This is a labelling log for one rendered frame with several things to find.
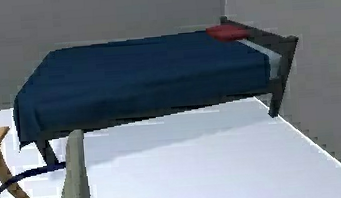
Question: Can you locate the white bed mattress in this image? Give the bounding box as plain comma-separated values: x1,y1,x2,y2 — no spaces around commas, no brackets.
237,35,284,82

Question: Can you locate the dark wooden bed frame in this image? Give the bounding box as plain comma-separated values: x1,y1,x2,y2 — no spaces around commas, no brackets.
26,10,307,169

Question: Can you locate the grey-green chair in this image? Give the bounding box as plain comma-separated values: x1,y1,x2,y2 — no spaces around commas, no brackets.
0,128,91,198

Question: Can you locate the red pillow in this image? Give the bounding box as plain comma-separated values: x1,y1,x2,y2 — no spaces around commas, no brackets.
206,22,253,44

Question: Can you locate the navy blue bed cover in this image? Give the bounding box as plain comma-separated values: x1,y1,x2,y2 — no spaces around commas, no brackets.
7,25,276,150

